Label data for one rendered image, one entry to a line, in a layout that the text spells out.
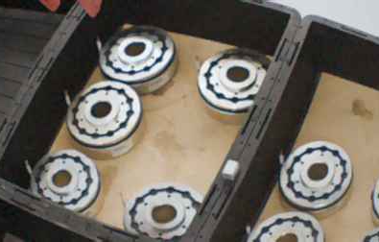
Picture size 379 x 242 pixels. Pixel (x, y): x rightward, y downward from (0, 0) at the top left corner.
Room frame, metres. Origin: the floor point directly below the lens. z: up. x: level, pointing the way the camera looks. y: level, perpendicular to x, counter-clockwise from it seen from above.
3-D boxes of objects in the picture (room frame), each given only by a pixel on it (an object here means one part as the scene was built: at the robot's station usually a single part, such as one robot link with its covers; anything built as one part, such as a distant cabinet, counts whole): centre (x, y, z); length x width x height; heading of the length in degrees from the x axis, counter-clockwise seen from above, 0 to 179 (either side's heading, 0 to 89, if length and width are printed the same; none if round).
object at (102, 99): (0.88, 0.10, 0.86); 0.05 x 0.05 x 0.01
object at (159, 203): (0.71, 0.05, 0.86); 0.05 x 0.05 x 0.01
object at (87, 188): (0.78, 0.17, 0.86); 0.10 x 0.10 x 0.01
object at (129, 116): (0.88, 0.10, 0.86); 0.10 x 0.10 x 0.01
